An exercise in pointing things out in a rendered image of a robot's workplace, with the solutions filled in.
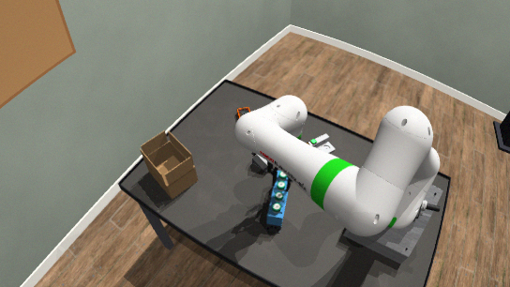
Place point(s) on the blue tube rack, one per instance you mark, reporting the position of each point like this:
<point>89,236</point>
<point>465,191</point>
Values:
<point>276,218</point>

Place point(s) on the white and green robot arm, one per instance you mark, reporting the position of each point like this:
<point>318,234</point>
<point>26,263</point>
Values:
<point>399,165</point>

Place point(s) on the orange multimeter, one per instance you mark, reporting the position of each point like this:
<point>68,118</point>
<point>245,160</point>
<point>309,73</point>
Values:
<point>242,111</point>

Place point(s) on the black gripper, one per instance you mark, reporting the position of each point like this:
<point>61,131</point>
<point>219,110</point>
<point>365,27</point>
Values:
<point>274,173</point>

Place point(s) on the green screw cap with white label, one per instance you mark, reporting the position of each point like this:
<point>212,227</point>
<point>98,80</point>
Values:
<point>279,196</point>

